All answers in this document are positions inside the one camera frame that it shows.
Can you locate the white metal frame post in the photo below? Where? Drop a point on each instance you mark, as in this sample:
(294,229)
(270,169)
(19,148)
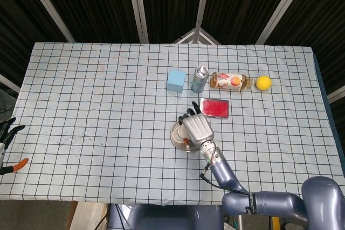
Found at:
(138,6)
(9,83)
(48,5)
(337,94)
(284,5)
(202,1)

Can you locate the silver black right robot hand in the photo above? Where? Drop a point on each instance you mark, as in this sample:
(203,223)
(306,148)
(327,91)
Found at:
(199,130)

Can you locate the blue checked tablecloth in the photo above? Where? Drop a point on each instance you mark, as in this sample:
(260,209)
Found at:
(107,106)

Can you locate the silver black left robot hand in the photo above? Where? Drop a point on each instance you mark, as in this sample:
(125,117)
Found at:
(6,133)

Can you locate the silver round plate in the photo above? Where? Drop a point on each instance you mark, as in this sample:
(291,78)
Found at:
(184,148)

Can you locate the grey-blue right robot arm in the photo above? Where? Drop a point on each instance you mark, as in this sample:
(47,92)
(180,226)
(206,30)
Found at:
(226,176)

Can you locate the white triangular frame brace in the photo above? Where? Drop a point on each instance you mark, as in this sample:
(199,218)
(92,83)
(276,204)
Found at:
(200,34)

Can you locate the yellow ball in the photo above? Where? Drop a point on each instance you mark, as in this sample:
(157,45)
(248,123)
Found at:
(263,83)

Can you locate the light blue cube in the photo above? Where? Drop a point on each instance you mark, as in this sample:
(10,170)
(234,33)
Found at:
(176,80)

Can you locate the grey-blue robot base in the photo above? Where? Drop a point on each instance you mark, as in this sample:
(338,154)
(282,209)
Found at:
(167,217)

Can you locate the peach tea plastic bottle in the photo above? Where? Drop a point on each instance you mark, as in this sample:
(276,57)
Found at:
(229,81)

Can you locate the green silver can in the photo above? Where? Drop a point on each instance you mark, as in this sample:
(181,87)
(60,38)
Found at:
(199,82)

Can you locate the red ink pad case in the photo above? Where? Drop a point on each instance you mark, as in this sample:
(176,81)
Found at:
(215,107)

